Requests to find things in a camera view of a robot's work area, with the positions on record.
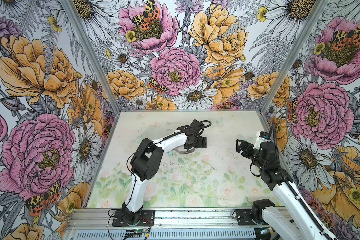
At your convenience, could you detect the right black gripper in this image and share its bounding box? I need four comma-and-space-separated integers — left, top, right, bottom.
235, 139, 265, 171

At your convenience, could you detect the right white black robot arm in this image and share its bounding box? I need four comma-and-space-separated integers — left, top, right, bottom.
232, 127, 336, 240

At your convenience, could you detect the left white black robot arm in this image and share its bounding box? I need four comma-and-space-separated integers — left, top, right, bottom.
115, 120, 212, 226

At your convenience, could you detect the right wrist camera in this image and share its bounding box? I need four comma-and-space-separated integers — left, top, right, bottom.
253, 132, 271, 150

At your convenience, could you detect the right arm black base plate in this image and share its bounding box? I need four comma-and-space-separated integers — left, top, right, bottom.
235, 209, 256, 226

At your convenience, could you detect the aluminium front rail frame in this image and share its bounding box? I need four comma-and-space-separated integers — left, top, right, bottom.
63, 208, 282, 240

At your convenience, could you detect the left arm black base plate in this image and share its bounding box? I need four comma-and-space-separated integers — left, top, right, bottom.
111, 209, 156, 227

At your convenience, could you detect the right aluminium corner post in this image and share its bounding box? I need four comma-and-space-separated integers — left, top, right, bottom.
259, 1, 328, 114

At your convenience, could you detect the aluminium corner post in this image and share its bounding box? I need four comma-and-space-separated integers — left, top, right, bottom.
62, 1, 121, 117
259, 1, 328, 114

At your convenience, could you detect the left aluminium corner post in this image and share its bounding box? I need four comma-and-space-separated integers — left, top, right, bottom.
62, 1, 121, 117

